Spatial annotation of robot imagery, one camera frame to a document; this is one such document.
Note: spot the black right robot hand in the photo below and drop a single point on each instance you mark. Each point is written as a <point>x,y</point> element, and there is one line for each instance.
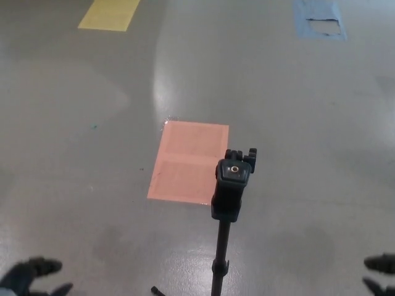
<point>387,263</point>

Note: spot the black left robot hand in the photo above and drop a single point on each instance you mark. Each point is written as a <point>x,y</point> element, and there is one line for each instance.
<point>18,277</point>

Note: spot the black phone stand tripod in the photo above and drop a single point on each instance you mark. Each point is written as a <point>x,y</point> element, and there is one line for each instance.
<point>228,191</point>

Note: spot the torn blue floor marking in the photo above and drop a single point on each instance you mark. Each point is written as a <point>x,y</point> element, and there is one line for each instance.
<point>304,24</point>

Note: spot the yellow rectangular floor marking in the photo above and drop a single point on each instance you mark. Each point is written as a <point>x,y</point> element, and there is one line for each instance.
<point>108,15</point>

